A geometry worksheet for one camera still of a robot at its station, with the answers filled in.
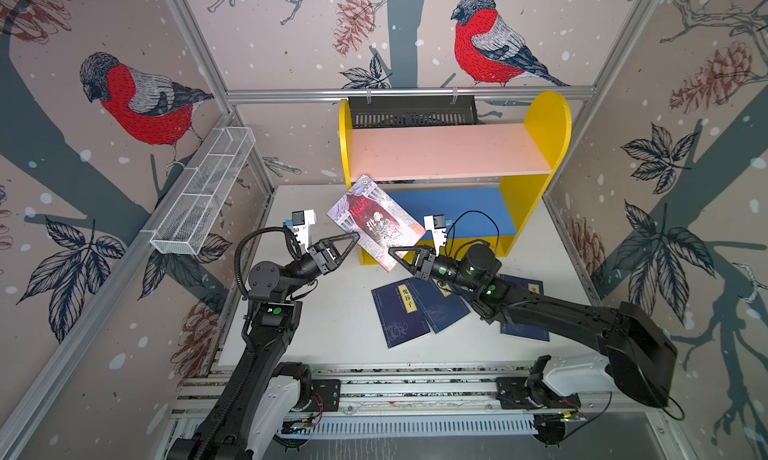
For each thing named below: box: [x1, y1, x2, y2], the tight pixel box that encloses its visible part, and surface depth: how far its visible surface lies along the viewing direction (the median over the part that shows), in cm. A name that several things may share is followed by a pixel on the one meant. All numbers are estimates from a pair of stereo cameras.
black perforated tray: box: [348, 96, 479, 129], surface depth 97 cm
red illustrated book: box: [326, 175, 426, 272], surface depth 67 cm
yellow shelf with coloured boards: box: [338, 92, 572, 258], surface depth 73 cm
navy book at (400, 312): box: [371, 278, 431, 348], surface depth 89 cm
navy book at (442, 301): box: [408, 276, 471, 334], surface depth 88 cm
